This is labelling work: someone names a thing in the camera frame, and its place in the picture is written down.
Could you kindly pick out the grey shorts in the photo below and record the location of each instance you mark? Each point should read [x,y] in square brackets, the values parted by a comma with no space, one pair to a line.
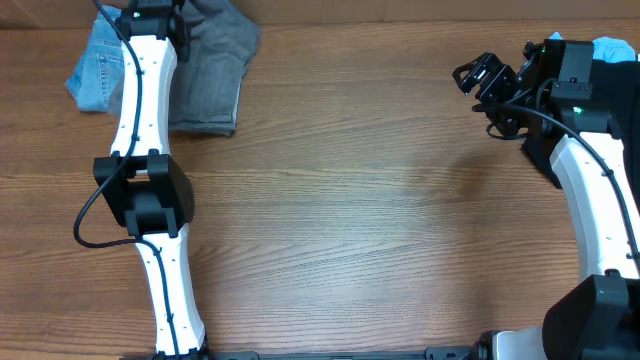
[205,89]

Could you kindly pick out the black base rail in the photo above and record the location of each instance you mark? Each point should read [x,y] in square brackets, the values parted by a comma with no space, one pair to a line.
[340,355]

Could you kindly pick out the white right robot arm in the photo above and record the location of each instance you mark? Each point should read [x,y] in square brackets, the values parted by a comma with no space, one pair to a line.
[599,318]

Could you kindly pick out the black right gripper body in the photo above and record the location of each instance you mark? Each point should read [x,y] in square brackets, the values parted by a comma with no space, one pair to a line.
[497,88]

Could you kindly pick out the light blue garment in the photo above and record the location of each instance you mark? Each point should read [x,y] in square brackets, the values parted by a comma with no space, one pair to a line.
[613,50]

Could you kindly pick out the folded blue jeans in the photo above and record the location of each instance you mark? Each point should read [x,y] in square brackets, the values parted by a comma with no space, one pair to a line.
[96,82]

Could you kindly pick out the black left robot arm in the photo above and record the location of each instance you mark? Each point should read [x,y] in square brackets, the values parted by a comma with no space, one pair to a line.
[147,192]

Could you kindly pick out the black t-shirt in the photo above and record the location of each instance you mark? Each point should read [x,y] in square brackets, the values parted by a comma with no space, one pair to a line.
[613,108]

